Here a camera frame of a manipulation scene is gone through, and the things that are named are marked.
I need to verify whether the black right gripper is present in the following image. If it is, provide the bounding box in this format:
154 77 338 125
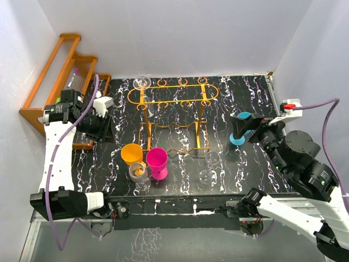
229 113 289 172

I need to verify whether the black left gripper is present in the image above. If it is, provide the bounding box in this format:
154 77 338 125
76 111 116 144

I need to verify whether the yellow plastic wine glass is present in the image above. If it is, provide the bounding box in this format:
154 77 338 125
121 144 143 166

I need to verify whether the tall clear wine glass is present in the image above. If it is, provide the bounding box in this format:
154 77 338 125
133 75 154 117

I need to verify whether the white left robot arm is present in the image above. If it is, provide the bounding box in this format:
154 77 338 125
30 90 113 221

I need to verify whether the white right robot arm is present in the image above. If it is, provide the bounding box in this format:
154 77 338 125
230 114 348 261

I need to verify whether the blue plastic wine glass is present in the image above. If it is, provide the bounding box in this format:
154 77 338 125
229 111 251 146

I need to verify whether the orange wooden shelf rack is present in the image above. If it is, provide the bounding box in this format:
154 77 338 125
19 33 98 135

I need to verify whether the pink plastic wine glass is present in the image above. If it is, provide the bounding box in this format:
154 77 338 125
146 147 168 181

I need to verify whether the pink cap marker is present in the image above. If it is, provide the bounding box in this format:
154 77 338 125
67 68 79 90

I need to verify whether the short clear glass front left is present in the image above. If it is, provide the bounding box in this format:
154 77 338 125
129 162 151 192

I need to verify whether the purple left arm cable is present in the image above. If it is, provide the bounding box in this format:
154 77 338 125
43 74 110 251

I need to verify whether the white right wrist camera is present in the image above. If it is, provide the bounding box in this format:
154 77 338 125
269 99 303 126

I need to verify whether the gold wire wine glass rack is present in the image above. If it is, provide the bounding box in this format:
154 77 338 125
127 77 219 154

